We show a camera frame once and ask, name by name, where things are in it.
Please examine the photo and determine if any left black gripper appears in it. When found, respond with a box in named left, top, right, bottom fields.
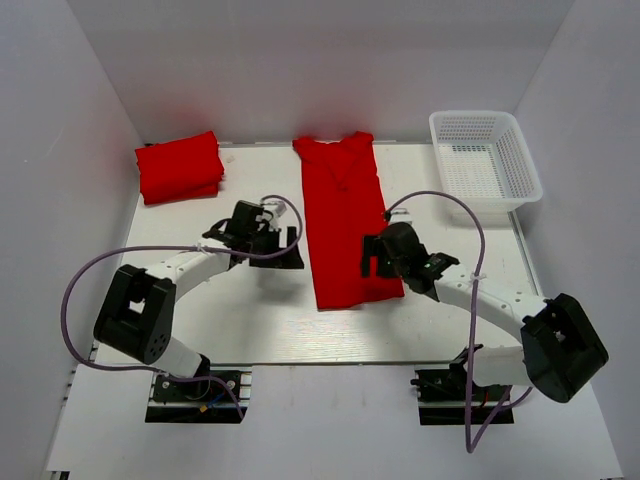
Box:
left=247, top=226, right=305, bottom=270

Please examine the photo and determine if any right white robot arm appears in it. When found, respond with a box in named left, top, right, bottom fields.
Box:
left=361, top=222, right=609, bottom=403

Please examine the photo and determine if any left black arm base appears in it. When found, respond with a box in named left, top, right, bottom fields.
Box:
left=145, top=367, right=252, bottom=425

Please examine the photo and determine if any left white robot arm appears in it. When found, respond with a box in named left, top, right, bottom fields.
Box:
left=93, top=195, right=304, bottom=399

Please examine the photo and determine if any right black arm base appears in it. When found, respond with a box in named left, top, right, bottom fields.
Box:
left=410, top=368, right=505, bottom=426

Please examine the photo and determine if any folded red t shirt stack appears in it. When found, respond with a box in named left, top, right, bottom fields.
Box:
left=135, top=131, right=225, bottom=206

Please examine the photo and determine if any white plastic basket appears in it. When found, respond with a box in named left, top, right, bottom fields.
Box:
left=429, top=110, right=543, bottom=216

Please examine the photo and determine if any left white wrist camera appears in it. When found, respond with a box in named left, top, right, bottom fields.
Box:
left=260, top=199, right=287, bottom=223

